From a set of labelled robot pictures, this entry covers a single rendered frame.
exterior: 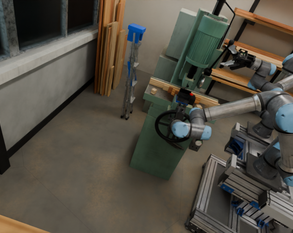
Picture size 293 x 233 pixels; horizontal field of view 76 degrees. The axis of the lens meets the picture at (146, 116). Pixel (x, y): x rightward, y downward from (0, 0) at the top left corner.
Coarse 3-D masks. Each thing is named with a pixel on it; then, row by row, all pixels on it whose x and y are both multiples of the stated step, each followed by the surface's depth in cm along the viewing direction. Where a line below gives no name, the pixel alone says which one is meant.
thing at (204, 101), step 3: (165, 87) 157; (168, 87) 156; (165, 90) 158; (201, 99) 156; (204, 99) 156; (201, 102) 158; (204, 102) 157; (207, 102) 156; (210, 102) 156; (213, 102) 156; (213, 105) 157
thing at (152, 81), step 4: (152, 80) 158; (156, 80) 157; (152, 84) 160; (156, 84) 159; (160, 84) 158; (164, 84) 158; (168, 84) 158; (176, 88) 158; (180, 88) 158; (192, 92) 158; (200, 96) 157; (212, 100) 157
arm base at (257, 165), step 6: (264, 156) 120; (258, 162) 122; (264, 162) 118; (258, 168) 122; (264, 168) 118; (270, 168) 116; (276, 168) 115; (264, 174) 118; (270, 174) 117; (276, 174) 118
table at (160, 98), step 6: (150, 84) 160; (150, 90) 151; (162, 90) 157; (144, 96) 148; (150, 96) 147; (156, 96) 146; (162, 96) 149; (168, 96) 152; (156, 102) 149; (162, 102) 147; (168, 102) 146; (168, 108) 143; (204, 108) 152; (168, 114) 141; (186, 120) 141
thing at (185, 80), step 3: (186, 75) 151; (183, 78) 157; (186, 78) 147; (183, 81) 149; (186, 81) 146; (189, 81) 146; (192, 81) 145; (183, 84) 148; (186, 84) 147; (189, 84) 147; (192, 84) 147; (186, 87) 149; (189, 87) 148
